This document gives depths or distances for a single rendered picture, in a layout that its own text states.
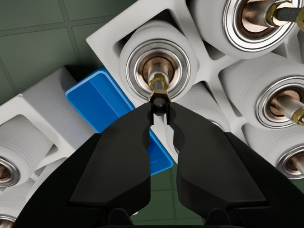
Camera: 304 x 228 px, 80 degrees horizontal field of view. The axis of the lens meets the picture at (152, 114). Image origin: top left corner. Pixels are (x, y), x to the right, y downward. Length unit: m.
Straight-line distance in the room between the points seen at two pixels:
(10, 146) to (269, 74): 0.39
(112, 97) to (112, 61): 0.23
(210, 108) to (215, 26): 0.11
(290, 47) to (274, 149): 0.15
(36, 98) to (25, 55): 0.19
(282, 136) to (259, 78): 0.12
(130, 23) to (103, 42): 0.05
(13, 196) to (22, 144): 0.16
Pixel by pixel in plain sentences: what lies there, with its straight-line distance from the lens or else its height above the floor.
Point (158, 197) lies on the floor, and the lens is 0.80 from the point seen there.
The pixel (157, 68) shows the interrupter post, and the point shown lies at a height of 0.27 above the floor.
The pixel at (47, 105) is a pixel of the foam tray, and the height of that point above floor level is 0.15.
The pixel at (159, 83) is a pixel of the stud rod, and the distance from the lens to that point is 0.17.
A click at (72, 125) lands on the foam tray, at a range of 0.43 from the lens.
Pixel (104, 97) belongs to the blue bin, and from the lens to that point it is 0.52.
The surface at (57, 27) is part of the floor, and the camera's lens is 0.51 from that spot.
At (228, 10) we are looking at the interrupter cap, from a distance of 0.22.
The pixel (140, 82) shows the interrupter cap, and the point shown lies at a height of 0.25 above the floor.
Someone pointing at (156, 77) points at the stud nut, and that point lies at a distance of 0.18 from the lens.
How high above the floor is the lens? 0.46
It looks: 60 degrees down
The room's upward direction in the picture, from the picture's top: 179 degrees counter-clockwise
